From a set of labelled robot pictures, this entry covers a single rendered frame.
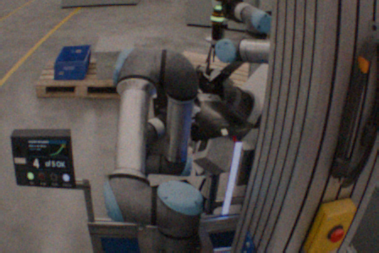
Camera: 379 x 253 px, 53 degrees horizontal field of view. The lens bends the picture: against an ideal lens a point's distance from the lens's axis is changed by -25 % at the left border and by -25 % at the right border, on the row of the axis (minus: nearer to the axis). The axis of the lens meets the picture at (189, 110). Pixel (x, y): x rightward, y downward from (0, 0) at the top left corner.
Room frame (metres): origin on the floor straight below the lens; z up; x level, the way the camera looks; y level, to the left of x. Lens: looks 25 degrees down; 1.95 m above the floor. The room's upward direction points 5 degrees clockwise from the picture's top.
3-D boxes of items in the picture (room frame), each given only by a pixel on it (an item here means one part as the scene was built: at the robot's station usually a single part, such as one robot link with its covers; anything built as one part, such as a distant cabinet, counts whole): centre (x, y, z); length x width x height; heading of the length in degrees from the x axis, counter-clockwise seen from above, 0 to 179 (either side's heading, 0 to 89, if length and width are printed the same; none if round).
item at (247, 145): (2.08, -0.33, 0.73); 0.15 x 0.09 x 0.22; 106
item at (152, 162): (1.43, 0.14, 1.08); 0.11 x 0.08 x 0.11; 93
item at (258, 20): (1.52, -0.20, 1.61); 0.11 x 0.08 x 0.09; 26
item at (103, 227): (1.39, -0.08, 0.82); 0.90 x 0.04 x 0.08; 106
